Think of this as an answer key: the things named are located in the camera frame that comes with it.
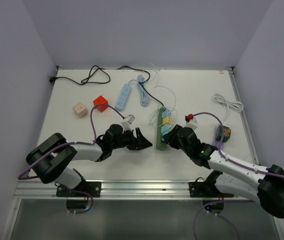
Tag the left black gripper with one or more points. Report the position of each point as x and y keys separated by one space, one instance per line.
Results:
x=140 y=143

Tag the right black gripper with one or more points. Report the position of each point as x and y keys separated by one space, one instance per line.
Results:
x=170 y=137

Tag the green power strip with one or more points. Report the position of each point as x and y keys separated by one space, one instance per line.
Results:
x=160 y=145

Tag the red cube socket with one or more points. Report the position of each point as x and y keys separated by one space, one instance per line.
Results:
x=100 y=103

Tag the pink cube socket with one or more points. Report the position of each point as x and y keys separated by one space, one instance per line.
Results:
x=80 y=110

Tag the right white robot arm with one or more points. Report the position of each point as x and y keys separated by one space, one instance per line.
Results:
x=260 y=184

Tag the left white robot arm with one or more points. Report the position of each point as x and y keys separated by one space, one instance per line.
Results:
x=50 y=159

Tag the yellow charger plug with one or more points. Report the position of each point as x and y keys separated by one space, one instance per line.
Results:
x=167 y=120

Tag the green cube socket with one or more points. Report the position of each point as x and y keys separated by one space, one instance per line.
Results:
x=226 y=133

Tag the purple power strip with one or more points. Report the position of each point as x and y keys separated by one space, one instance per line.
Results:
x=217 y=137

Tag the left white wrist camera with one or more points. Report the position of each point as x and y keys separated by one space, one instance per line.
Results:
x=127 y=121

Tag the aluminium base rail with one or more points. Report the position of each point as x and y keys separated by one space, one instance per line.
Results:
x=121 y=190

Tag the right black mount plate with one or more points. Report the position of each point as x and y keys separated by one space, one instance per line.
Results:
x=204 y=189

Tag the black mount plate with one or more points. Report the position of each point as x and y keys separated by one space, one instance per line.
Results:
x=204 y=189
x=91 y=187

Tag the left black mount plate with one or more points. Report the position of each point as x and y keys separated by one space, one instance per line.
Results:
x=91 y=187

